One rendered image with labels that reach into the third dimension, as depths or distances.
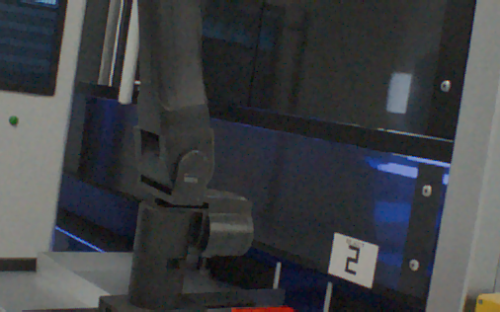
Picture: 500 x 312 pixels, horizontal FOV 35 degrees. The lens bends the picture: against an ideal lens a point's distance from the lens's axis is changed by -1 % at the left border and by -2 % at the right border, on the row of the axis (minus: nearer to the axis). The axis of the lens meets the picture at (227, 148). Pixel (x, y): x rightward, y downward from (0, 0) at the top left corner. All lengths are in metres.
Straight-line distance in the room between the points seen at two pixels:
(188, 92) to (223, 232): 0.16
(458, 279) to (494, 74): 0.26
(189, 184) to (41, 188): 0.97
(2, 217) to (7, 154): 0.13
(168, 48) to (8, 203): 1.00
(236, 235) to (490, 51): 0.40
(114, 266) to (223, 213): 0.63
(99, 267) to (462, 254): 0.69
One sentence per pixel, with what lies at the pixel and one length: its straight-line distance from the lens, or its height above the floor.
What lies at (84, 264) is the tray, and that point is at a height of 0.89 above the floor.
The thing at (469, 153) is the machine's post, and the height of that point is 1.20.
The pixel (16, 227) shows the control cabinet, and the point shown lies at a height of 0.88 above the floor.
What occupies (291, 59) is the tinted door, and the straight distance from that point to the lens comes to 1.30.
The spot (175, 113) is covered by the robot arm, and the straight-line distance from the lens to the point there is 0.79.
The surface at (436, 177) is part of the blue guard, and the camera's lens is 1.07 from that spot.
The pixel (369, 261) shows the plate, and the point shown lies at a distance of 1.14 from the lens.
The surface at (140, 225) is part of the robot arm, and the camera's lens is 0.83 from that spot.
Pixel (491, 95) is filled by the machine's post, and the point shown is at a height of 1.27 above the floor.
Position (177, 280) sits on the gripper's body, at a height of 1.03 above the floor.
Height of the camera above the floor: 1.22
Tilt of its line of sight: 4 degrees down
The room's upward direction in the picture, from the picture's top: 9 degrees clockwise
